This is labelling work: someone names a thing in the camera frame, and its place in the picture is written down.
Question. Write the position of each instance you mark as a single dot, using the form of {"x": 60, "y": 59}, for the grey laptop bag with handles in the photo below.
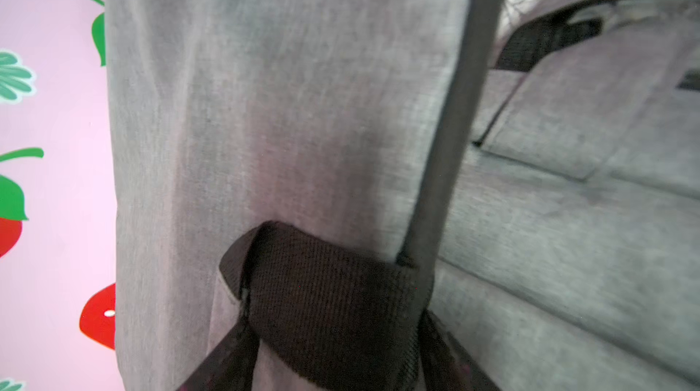
{"x": 278, "y": 206}

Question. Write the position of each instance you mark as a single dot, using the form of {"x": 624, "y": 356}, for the large grey backpack bag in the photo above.
{"x": 571, "y": 257}

